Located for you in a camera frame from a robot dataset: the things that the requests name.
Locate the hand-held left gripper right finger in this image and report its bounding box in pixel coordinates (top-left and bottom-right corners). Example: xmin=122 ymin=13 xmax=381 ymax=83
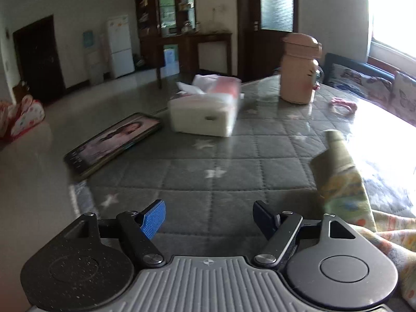
xmin=253 ymin=200 xmax=368 ymax=269

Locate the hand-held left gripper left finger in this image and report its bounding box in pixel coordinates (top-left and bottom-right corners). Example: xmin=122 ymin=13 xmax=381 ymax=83
xmin=60 ymin=199 xmax=167 ymax=267

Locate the colourful patterned fleece garment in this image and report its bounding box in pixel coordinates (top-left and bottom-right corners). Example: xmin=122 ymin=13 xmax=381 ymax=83
xmin=309 ymin=130 xmax=416 ymax=307

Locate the white tissue box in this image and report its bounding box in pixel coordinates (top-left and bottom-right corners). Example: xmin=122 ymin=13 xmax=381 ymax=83
xmin=167 ymin=74 xmax=245 ymax=138

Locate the pink tissue pack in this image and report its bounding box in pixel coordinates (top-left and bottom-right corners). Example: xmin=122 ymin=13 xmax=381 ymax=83
xmin=207 ymin=77 xmax=243 ymax=99

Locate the pink hair band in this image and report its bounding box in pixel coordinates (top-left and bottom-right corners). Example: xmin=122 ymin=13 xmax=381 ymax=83
xmin=328 ymin=97 xmax=358 ymax=115

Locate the pink cartoon kettle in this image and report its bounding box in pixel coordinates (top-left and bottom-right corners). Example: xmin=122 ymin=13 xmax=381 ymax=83
xmin=280 ymin=32 xmax=323 ymax=105

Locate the light blue box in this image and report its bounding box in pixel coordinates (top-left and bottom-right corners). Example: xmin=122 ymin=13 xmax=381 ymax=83
xmin=163 ymin=44 xmax=179 ymax=73

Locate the white plastic drawer unit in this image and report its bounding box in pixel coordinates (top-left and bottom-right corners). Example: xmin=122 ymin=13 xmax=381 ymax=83
xmin=85 ymin=49 xmax=105 ymax=85

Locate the red dotted floor cushion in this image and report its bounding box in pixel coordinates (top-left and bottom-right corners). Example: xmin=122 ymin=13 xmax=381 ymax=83
xmin=0 ymin=94 xmax=46 ymax=142

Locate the long butterfly print cushion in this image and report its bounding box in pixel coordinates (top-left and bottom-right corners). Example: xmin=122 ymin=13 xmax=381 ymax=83
xmin=329 ymin=63 xmax=396 ymax=105

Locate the white refrigerator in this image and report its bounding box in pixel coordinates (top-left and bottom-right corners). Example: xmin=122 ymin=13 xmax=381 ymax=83
xmin=107 ymin=15 xmax=136 ymax=79

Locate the blue sofa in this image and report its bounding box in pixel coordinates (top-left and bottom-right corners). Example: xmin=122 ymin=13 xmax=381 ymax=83
xmin=323 ymin=52 xmax=416 ymax=119

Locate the dark wooden side table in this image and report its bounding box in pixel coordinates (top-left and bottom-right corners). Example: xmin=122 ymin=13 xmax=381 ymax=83
xmin=140 ymin=32 xmax=233 ymax=89

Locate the square butterfly print cushion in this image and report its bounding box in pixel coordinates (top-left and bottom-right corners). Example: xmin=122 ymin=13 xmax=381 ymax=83
xmin=389 ymin=70 xmax=416 ymax=121

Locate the wooden door with frosted glass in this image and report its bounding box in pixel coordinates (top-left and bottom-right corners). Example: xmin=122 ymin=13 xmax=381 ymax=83
xmin=236 ymin=0 xmax=299 ymax=84

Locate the dark wooden door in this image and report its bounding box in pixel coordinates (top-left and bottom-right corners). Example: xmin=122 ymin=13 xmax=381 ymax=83
xmin=12 ymin=15 xmax=66 ymax=105

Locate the dark wooden display cabinet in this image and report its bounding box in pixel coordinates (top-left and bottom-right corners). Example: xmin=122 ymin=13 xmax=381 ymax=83
xmin=134 ymin=0 xmax=199 ymax=39

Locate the window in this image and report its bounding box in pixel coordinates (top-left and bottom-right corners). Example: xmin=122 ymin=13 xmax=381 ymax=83
xmin=367 ymin=0 xmax=416 ymax=60

